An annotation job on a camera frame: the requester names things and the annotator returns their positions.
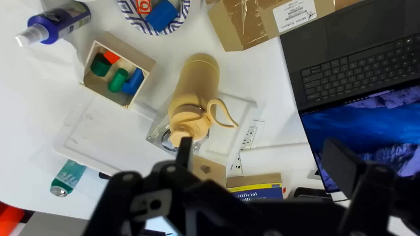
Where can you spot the orange red object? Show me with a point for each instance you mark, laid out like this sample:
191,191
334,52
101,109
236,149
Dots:
9,217

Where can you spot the dark green cylinder block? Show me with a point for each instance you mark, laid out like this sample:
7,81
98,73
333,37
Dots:
99,65

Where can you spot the wooden box with holes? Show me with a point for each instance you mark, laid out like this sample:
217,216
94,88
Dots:
208,169

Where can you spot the blue cylinder block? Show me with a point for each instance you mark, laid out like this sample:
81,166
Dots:
132,81

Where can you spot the blue patterned paper plate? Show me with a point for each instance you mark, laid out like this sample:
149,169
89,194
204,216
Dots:
127,13

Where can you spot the blue spray bottle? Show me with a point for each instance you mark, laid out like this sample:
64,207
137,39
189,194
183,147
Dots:
56,21

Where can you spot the teal drink can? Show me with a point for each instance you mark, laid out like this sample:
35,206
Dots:
67,177

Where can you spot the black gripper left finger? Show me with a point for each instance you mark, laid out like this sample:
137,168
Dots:
183,152

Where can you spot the white power outlet plate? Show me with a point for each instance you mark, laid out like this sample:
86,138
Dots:
249,135

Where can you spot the orange toy block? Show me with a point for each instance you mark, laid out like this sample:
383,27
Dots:
141,5

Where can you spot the open wooden block box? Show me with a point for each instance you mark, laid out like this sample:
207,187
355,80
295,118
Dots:
132,52

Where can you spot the small black box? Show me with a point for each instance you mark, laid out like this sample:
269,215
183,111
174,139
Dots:
305,191

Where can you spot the yellow and blue box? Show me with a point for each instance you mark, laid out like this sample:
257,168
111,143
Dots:
256,185

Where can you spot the small orange block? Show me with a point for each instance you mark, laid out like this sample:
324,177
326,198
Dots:
111,56

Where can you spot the blue toy block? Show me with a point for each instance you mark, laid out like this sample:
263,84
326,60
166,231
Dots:
161,14

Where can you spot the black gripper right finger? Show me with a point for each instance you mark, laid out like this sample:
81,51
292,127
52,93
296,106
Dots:
342,168

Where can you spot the tan water bottle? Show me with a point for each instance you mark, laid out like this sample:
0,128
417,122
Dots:
198,86

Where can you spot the brown cardboard box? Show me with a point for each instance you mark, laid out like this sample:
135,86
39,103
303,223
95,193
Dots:
244,21

